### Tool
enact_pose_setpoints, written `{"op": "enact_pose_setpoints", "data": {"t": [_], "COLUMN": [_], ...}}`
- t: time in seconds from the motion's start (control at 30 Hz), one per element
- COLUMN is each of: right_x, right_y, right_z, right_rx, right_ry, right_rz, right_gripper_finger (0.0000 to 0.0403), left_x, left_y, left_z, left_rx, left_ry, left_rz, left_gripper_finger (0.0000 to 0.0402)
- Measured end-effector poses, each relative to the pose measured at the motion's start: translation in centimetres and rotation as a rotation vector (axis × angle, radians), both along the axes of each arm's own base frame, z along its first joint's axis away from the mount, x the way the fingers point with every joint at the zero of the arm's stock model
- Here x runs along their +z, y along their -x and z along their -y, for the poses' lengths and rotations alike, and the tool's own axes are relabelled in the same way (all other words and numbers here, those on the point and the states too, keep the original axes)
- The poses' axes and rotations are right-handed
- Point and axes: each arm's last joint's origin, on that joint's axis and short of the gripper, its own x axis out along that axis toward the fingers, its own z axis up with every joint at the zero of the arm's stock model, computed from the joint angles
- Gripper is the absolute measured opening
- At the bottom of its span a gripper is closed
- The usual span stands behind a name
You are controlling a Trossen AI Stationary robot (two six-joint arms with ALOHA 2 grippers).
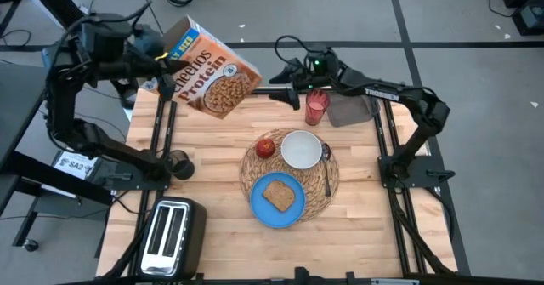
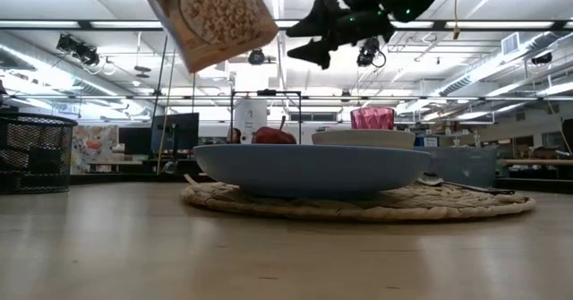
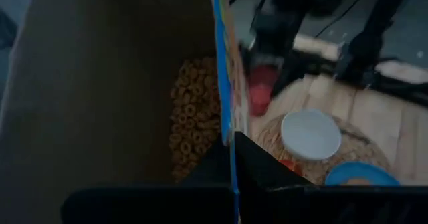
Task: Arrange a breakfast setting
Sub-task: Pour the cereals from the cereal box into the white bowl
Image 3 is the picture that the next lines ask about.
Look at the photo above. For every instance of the red apple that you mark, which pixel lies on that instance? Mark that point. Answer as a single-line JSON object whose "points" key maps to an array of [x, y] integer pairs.
{"points": [[287, 165]]}

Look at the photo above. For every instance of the red cup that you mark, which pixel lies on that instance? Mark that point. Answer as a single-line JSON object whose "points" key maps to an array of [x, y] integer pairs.
{"points": [[261, 97]]}

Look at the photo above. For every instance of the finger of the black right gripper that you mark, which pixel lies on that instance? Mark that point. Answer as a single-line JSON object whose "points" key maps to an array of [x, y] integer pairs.
{"points": [[287, 75]]}

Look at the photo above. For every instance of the white ceramic bowl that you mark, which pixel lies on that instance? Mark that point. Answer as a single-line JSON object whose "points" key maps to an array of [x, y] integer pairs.
{"points": [[311, 135]]}

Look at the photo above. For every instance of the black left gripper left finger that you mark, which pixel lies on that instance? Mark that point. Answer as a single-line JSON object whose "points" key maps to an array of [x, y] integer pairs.
{"points": [[207, 197]]}

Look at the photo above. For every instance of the toasted oat cereal rings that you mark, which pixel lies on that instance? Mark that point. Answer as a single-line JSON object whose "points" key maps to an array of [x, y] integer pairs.
{"points": [[195, 117]]}

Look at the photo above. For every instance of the Cheerios Protein cereal box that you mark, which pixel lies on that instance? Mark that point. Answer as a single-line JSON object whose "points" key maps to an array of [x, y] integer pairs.
{"points": [[100, 83]]}

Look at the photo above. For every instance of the blue plate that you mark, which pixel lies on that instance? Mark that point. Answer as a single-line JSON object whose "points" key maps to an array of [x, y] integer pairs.
{"points": [[362, 172]]}

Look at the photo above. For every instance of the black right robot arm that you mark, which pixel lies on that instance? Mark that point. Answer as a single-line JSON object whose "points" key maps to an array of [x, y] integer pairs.
{"points": [[366, 50]]}

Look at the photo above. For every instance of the brown bread slice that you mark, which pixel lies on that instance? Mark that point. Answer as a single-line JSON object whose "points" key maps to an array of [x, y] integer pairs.
{"points": [[357, 182]]}

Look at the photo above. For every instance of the round woven straw placemat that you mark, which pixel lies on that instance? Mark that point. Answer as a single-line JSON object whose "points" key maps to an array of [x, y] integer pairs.
{"points": [[361, 147]]}

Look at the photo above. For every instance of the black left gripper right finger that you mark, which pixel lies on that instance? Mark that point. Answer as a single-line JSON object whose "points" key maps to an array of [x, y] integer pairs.
{"points": [[264, 184]]}

